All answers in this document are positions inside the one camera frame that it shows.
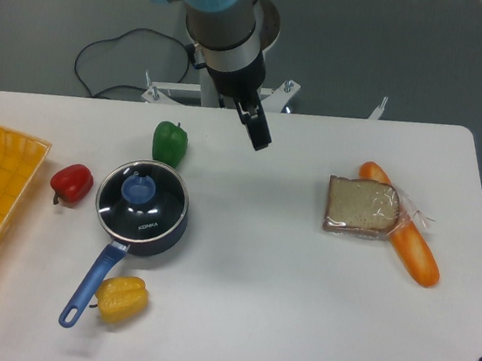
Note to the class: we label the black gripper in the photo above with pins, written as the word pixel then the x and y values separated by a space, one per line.
pixel 242 85

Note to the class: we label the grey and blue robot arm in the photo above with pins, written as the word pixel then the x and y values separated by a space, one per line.
pixel 225 42

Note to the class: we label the glass lid with blue knob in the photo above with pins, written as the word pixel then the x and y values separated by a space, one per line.
pixel 144 203

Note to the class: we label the green bell pepper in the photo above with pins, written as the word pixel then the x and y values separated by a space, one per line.
pixel 169 143

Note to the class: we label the bagged sliced bread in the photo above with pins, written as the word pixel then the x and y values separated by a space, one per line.
pixel 369 209

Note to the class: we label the red bell pepper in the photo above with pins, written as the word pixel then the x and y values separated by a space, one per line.
pixel 71 184

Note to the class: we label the orange baguette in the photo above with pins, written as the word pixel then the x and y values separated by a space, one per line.
pixel 411 247

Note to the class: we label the dark blue saucepan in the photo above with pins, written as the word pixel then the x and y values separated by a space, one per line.
pixel 112 254

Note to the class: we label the yellow bell pepper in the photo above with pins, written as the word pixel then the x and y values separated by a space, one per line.
pixel 120 298

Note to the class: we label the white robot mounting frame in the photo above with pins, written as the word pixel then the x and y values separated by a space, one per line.
pixel 288 98

